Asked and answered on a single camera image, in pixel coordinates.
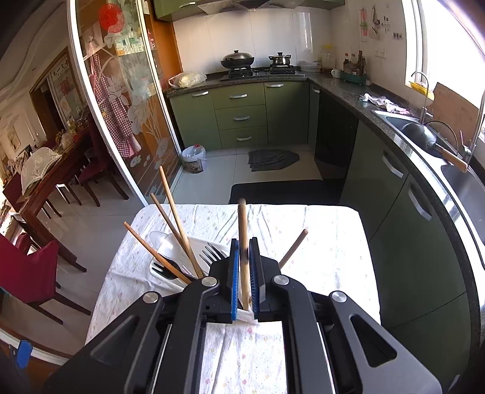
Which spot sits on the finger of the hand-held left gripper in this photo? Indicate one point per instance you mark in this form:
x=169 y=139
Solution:
x=24 y=352

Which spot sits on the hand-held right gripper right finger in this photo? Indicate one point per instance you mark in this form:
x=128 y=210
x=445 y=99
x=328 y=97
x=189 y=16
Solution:
x=254 y=280

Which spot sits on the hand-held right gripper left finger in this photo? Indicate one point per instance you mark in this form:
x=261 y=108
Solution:
x=235 y=280

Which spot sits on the black plastic fork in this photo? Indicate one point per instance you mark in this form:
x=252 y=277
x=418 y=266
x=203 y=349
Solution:
x=170 y=268
x=212 y=254

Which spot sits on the dark brown chopstick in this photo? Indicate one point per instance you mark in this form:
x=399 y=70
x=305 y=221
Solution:
x=293 y=248

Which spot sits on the white utensil holder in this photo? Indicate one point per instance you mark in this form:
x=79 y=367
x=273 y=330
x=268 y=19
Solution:
x=163 y=282

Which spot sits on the white plastic spoon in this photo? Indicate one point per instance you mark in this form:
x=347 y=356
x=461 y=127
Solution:
x=159 y=242

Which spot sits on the floral white tablecloth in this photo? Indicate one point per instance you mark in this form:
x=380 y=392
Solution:
x=322 y=242

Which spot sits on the red upholstered chair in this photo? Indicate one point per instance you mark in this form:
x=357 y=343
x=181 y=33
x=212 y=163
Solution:
x=34 y=269

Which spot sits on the grey floor cloth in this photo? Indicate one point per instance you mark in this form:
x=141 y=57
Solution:
x=272 y=160

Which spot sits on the lined trash bin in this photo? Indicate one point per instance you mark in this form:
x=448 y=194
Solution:
x=193 y=159

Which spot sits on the green sink base cabinets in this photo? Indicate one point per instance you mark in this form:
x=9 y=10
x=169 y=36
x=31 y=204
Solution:
x=398 y=235

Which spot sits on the dark wooden dining table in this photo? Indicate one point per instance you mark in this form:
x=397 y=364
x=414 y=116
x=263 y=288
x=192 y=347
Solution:
x=49 y=189

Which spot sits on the green base cabinets with drawers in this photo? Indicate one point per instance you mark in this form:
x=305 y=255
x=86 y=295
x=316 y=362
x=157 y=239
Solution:
x=197 y=117

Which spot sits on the dark wooden dining chair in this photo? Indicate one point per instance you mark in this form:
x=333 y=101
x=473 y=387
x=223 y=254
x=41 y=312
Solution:
x=96 y=170

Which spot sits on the white lace cover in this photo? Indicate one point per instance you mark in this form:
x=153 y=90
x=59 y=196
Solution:
x=39 y=166

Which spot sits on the etched glass sliding door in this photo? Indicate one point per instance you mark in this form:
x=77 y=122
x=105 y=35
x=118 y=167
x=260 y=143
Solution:
x=151 y=113

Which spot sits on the white plastic bag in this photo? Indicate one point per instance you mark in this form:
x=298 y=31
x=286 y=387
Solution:
x=187 y=79

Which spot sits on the gas stove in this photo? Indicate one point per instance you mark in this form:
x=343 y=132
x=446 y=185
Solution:
x=261 y=72

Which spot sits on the dark stone countertop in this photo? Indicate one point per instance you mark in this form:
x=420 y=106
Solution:
x=341 y=91

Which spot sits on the red checkered apron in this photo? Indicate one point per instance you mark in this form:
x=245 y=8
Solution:
x=113 y=102

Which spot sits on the crumpled dish rag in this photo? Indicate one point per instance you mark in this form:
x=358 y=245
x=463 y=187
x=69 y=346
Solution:
x=382 y=103

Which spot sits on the black pan in sink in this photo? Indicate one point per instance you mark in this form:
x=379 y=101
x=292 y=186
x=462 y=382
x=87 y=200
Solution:
x=420 y=134

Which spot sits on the clear plastic container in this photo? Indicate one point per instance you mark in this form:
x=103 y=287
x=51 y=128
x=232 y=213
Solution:
x=310 y=66

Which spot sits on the steel cooking pot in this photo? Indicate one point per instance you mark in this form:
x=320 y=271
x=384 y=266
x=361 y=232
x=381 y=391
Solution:
x=279 y=60

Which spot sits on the black wok with lid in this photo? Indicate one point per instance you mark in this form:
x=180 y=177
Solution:
x=237 y=58

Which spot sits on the white cup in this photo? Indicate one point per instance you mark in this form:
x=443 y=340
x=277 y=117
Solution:
x=335 y=74

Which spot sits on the green condiment tray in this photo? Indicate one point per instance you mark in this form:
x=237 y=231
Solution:
x=354 y=78

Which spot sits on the steel sink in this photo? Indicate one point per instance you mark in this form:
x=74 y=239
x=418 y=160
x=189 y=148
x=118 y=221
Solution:
x=462 y=189

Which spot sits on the clear glass jar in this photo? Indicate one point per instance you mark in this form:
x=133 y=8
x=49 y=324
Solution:
x=328 y=58

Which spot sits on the curved steel faucet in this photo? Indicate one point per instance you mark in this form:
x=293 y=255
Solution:
x=423 y=98

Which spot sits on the brown cutting board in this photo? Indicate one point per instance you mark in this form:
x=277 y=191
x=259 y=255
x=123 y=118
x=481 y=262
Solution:
x=454 y=108

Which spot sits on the tall steel faucet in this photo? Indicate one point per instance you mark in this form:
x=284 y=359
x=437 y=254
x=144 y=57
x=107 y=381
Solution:
x=478 y=125

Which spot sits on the range hood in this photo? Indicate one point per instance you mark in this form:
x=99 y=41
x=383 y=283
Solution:
x=246 y=3

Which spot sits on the kitchen window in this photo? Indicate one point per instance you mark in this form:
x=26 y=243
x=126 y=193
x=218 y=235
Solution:
x=447 y=38

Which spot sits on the framed wall picture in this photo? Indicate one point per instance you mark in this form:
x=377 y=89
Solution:
x=66 y=91

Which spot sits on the white wall socket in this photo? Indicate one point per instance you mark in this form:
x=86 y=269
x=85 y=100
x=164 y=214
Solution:
x=381 y=53

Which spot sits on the hanging wall utensils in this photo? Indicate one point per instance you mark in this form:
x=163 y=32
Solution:
x=363 y=22

